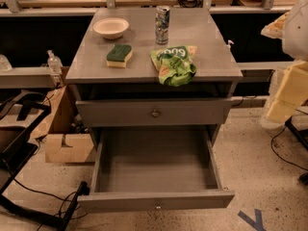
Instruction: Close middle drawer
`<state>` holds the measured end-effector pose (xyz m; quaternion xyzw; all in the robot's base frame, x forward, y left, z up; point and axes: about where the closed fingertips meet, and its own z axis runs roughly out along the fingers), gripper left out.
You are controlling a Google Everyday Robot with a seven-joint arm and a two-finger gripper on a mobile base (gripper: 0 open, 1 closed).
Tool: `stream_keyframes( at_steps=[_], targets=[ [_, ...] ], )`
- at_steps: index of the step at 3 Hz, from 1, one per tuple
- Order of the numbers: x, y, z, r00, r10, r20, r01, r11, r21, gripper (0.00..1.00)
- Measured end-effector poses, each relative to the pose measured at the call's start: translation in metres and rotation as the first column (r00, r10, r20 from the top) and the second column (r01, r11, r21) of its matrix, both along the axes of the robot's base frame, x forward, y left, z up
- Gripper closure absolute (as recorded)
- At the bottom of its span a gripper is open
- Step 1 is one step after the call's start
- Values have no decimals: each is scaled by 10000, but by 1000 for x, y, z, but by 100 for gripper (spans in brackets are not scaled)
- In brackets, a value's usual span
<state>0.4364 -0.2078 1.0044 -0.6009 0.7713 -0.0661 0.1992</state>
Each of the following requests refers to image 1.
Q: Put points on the white ceramic bowl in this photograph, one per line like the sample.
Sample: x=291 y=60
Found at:
x=111 y=28

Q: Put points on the patterned drink can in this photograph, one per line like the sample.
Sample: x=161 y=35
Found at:
x=161 y=24

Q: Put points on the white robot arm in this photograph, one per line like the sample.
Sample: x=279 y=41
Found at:
x=294 y=44

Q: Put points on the small white pump bottle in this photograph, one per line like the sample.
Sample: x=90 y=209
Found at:
x=230 y=44

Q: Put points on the grey drawer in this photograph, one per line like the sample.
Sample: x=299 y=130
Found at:
x=147 y=169
x=152 y=112

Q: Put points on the clear plastic bottle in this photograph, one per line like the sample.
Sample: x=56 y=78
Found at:
x=54 y=63

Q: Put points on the green chip bag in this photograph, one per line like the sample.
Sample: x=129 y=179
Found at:
x=175 y=64

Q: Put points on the green yellow sponge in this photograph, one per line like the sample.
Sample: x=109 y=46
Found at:
x=119 y=55

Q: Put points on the blue tape floor mark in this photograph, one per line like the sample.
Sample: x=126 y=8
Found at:
x=256 y=223

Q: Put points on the black stand base right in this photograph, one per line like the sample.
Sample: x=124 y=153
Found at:
x=302 y=137

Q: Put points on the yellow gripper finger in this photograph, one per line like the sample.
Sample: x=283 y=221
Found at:
x=274 y=30
x=292 y=93

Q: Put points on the grey top drawer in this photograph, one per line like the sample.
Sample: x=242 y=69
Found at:
x=152 y=112

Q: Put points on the cardboard box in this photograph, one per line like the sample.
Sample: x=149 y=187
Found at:
x=62 y=142

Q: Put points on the grey wooden drawer cabinet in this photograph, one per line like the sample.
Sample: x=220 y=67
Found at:
x=217 y=73

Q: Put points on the black metal stand frame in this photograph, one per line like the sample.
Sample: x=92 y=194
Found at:
x=16 y=151

